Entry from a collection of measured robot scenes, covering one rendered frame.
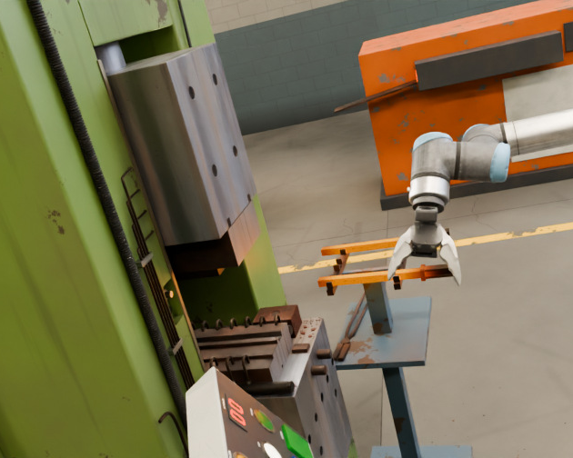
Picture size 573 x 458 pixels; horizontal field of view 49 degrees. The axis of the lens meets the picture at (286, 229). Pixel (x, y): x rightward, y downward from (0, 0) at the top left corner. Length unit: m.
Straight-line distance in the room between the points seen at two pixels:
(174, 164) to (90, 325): 0.38
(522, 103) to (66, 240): 4.24
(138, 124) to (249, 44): 7.87
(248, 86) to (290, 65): 0.68
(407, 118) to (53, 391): 3.99
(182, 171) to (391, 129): 3.77
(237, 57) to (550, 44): 5.36
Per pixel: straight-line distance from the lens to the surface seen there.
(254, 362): 1.68
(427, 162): 1.49
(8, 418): 1.61
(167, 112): 1.37
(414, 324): 2.20
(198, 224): 1.43
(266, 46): 9.19
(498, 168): 1.51
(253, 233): 1.61
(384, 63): 4.96
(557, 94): 5.14
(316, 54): 9.10
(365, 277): 1.96
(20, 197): 1.27
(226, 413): 1.16
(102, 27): 1.44
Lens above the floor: 1.84
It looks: 20 degrees down
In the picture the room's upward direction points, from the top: 15 degrees counter-clockwise
